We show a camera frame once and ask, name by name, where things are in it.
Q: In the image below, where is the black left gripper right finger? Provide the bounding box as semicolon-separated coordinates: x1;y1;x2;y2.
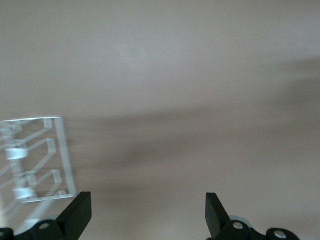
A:
205;192;301;240

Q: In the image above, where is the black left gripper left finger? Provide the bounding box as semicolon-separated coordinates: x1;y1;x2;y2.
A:
0;191;92;240

